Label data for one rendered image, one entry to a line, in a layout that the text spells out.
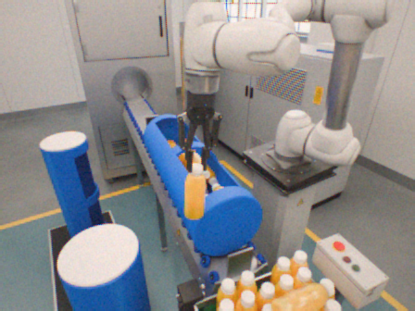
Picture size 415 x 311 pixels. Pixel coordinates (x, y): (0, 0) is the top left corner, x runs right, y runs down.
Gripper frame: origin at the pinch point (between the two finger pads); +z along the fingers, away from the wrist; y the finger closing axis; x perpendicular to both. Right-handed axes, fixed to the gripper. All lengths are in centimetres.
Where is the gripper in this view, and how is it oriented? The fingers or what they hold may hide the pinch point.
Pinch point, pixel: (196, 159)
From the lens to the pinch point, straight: 80.7
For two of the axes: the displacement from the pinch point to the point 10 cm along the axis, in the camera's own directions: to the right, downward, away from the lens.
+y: -9.3, 0.9, -3.7
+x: 3.7, 4.1, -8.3
